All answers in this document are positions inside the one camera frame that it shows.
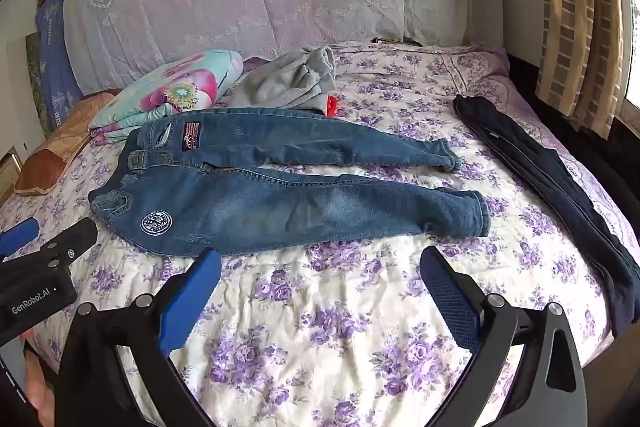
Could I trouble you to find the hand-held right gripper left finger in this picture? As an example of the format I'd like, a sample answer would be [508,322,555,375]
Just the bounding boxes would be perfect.
[54,248,223,427]

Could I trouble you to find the beige checked curtain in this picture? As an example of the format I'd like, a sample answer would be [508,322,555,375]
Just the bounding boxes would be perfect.
[535,0,626,140]

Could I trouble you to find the purple floral bed sheet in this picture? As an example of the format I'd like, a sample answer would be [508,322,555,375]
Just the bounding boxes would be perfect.
[0,42,640,427]

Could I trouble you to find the green patterned panel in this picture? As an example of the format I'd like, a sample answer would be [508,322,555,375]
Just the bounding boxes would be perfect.
[25,33,53,135]

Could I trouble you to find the gold metal frame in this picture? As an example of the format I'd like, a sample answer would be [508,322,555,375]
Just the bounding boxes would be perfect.
[0,146,22,205]

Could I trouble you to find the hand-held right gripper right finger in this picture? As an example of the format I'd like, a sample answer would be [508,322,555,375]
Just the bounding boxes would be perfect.
[419,245,589,427]

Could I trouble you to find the blue denim jeans pants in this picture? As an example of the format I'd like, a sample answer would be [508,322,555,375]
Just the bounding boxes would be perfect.
[88,107,491,258]

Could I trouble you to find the dark navy pants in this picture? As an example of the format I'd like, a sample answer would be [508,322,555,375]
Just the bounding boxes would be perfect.
[453,94,640,337]

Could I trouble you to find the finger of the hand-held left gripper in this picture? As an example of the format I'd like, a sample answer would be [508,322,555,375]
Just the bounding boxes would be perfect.
[0,217,40,259]
[0,217,99,280]

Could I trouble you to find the person's left hand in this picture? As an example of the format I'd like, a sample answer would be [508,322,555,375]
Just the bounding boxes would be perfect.
[22,341,57,427]

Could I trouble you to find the window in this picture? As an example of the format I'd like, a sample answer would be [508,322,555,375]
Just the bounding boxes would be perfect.
[612,0,640,128]

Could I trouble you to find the grey garment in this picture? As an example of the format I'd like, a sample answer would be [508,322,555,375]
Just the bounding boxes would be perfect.
[227,46,337,112]

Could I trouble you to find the blue patterned cloth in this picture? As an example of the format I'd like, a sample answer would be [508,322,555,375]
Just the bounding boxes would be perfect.
[35,0,85,128]

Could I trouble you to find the orange brown pillow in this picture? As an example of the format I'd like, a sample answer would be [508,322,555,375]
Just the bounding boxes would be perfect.
[14,89,123,196]

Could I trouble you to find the folded teal pink floral blanket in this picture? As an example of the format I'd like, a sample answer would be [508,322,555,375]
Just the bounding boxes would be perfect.
[89,49,245,144]

